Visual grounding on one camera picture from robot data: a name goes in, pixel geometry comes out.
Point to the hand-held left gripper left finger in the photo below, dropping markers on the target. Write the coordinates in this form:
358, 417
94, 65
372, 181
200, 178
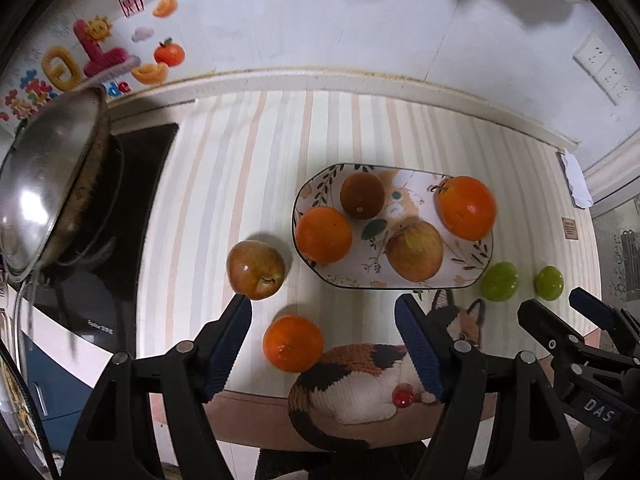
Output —
227, 352

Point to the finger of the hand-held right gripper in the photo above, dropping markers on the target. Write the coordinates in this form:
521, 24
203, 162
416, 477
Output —
542, 327
595, 310

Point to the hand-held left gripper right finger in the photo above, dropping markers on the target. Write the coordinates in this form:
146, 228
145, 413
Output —
420, 350

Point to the small orange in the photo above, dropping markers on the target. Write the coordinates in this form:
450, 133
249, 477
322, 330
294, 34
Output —
293, 343

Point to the oval floral ceramic plate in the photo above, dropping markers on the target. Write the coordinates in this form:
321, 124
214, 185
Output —
460, 265

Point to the small brown label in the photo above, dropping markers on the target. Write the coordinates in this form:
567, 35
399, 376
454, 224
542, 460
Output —
569, 227

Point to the red yellow apple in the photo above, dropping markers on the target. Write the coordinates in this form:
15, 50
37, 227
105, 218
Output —
415, 251

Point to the black induction cooktop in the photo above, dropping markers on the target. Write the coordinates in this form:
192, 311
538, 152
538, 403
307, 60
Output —
115, 290

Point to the white crumpled cloth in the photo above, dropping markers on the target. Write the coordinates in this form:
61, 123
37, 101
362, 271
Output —
576, 180

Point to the large orange with stem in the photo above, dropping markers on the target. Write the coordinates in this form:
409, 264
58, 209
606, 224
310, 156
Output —
466, 207

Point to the round orange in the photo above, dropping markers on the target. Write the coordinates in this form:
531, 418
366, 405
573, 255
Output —
324, 234

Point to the dark brown orange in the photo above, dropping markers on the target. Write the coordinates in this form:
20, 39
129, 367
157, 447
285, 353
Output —
362, 196

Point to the striped cat print placemat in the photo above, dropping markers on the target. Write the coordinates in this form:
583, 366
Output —
225, 170

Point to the black wok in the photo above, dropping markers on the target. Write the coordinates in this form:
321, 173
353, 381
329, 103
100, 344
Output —
100, 200

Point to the steel wok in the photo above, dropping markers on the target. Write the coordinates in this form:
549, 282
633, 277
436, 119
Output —
45, 185

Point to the white wall socket panel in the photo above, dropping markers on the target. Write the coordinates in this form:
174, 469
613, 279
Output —
619, 81
592, 54

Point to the colourful wall sticker sheet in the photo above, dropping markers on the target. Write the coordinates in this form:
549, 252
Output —
100, 55

